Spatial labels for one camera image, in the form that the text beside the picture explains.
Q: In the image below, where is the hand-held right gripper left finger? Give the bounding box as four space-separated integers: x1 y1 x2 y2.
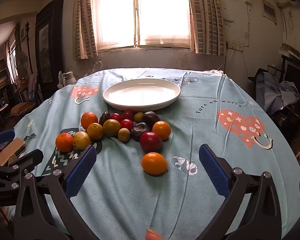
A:
14 145 100 240

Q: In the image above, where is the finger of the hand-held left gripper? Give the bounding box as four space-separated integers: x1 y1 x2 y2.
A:
0 149 44 193
0 129 16 146

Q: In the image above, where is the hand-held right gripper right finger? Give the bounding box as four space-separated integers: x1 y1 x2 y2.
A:
196 144 283 240

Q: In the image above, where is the pale yellow citrus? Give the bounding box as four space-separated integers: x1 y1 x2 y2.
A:
74 131 91 150

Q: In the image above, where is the orange mandarin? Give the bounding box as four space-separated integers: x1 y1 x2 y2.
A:
81 112 98 130
55 132 74 152

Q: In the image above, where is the smooth orange citrus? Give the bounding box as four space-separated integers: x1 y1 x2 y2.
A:
87 122 104 140
141 152 168 175
152 121 171 141

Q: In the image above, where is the yellow-green citrus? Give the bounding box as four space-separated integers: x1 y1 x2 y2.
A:
103 119 121 137

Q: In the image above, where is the small yellow fruit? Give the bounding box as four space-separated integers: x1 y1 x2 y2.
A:
118 128 131 143

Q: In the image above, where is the dark wrinkled passion fruit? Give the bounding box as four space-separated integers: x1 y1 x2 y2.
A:
98 111 111 127
142 111 161 128
130 122 152 142

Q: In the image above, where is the red plum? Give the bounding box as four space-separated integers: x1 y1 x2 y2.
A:
140 131 163 154

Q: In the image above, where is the white plate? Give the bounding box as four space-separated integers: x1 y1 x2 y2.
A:
103 78 182 111

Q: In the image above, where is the person's right hand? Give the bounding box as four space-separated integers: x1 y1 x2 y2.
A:
145 228 165 240

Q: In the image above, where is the tan wooden block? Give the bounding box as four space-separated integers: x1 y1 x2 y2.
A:
0 137 27 167

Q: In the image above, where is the brown cushion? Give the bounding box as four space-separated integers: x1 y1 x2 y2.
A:
10 102 35 117

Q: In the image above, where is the light blue printed tablecloth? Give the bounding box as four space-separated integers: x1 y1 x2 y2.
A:
9 67 300 240

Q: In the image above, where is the standing fan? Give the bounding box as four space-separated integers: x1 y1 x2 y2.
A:
15 50 29 80

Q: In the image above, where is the white jug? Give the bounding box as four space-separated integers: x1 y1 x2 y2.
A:
59 71 77 88

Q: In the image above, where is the white cloth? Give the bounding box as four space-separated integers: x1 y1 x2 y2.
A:
202 69 227 75

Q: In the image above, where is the pile of grey-blue clothes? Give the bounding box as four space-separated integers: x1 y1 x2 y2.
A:
255 72 300 115

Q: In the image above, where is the dark wooden cabinet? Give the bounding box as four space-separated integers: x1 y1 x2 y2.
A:
35 0 64 93

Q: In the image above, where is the dark cloth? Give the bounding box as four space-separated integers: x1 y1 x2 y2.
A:
248 69 265 83

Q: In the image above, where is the black monitor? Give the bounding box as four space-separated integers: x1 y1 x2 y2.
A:
282 57 300 98

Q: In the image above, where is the brick-patterned curtain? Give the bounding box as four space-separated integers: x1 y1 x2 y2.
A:
186 0 227 55
73 0 98 61

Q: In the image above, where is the bright window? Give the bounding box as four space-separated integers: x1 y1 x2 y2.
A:
94 0 192 50

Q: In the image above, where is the wall power socket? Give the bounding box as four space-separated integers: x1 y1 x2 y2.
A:
226 41 243 51

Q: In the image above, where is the wall vent panel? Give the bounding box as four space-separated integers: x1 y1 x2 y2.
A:
261 0 278 22

